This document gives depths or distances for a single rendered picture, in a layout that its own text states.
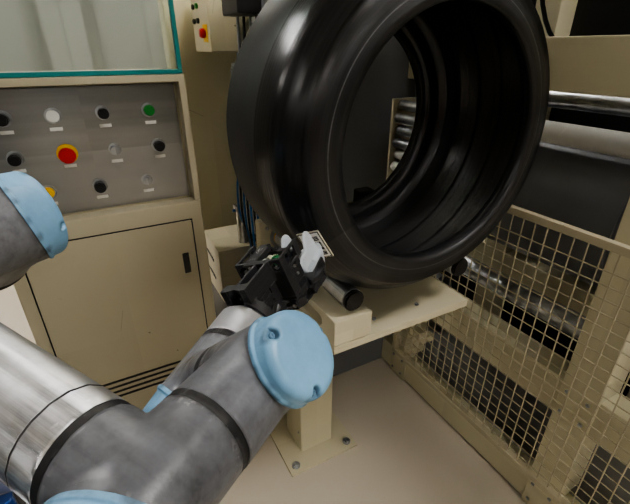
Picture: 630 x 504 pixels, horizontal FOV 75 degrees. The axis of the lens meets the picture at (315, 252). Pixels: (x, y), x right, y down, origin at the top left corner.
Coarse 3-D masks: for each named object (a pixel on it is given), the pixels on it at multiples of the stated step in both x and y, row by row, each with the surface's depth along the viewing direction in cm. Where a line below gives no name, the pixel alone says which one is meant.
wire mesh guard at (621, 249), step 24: (528, 216) 93; (600, 240) 80; (480, 264) 109; (504, 264) 103; (528, 264) 97; (504, 288) 104; (552, 288) 93; (480, 312) 113; (528, 312) 100; (600, 312) 84; (432, 336) 134; (480, 336) 115; (528, 336) 101; (408, 360) 148; (432, 360) 137; (432, 384) 138; (456, 384) 128; (480, 384) 119; (504, 384) 111; (528, 384) 104; (624, 384) 83; (456, 408) 129; (600, 408) 88; (480, 432) 122; (504, 432) 115; (552, 432) 101; (600, 432) 90; (600, 480) 92
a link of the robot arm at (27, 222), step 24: (0, 192) 46; (24, 192) 48; (0, 216) 45; (24, 216) 47; (48, 216) 49; (0, 240) 45; (24, 240) 47; (48, 240) 50; (0, 264) 46; (24, 264) 49; (0, 288) 53
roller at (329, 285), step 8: (328, 280) 82; (336, 280) 81; (328, 288) 82; (336, 288) 80; (344, 288) 79; (352, 288) 78; (336, 296) 80; (344, 296) 78; (352, 296) 77; (360, 296) 78; (344, 304) 77; (352, 304) 78; (360, 304) 79
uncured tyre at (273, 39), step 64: (320, 0) 54; (384, 0) 53; (448, 0) 57; (512, 0) 63; (256, 64) 62; (320, 64) 53; (448, 64) 94; (512, 64) 82; (256, 128) 61; (320, 128) 56; (448, 128) 101; (512, 128) 87; (256, 192) 70; (320, 192) 60; (384, 192) 103; (448, 192) 99; (512, 192) 82; (384, 256) 71; (448, 256) 80
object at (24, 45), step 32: (0, 0) 93; (32, 0) 95; (64, 0) 98; (96, 0) 101; (128, 0) 104; (160, 0) 107; (0, 32) 95; (32, 32) 97; (64, 32) 100; (96, 32) 103; (128, 32) 106; (160, 32) 110; (0, 64) 97; (32, 64) 100; (64, 64) 103; (96, 64) 106; (128, 64) 109; (160, 64) 113
